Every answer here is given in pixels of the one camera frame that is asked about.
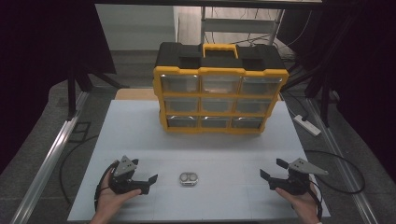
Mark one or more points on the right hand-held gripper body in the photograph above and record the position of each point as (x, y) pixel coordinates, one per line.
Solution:
(295, 183)

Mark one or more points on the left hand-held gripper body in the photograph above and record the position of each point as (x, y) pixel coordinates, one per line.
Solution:
(124, 168)

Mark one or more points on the small silver metal tin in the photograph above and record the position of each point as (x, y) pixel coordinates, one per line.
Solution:
(188, 179)

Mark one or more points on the clear plastic drawer bin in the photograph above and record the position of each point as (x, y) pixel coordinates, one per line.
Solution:
(261, 86)

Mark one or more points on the yellow black organizer cabinet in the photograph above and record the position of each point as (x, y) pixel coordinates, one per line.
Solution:
(186, 54)

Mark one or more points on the person's right hand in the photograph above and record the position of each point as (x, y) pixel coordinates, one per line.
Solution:
(303, 205)

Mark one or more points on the person's left hand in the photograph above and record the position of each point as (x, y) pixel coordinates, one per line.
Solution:
(109, 202)

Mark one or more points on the white power strip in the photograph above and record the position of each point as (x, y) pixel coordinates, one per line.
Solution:
(306, 125)

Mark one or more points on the wooden board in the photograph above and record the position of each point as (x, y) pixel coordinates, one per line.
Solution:
(134, 94)

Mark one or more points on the black tripod stand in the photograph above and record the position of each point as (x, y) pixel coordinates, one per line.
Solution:
(325, 105)
(71, 99)

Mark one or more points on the rows of clear plastic drawers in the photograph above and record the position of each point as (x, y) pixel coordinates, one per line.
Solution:
(180, 84)

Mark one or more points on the black curtain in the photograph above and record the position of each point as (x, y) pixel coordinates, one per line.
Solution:
(367, 77)
(37, 62)

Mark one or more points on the grey metal rack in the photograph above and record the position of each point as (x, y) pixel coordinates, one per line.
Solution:
(236, 25)

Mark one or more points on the aluminium floor rail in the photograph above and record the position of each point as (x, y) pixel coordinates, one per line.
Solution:
(49, 165)
(344, 171)

